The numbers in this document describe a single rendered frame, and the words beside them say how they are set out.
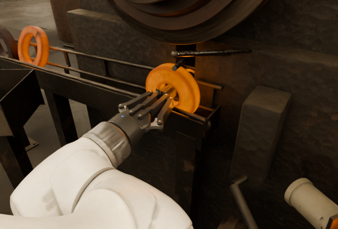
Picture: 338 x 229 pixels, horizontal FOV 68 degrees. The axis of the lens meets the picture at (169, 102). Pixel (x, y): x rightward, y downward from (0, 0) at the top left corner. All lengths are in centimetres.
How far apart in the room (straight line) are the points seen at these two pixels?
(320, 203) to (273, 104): 18
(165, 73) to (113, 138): 23
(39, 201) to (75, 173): 6
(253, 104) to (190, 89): 16
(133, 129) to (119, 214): 23
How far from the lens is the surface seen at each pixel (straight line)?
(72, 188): 42
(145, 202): 35
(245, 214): 60
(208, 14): 48
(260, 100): 53
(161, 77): 64
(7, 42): 127
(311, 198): 53
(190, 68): 72
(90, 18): 88
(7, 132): 86
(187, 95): 61
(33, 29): 116
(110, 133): 49
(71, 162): 44
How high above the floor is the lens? 106
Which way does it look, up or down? 32 degrees down
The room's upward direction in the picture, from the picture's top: straight up
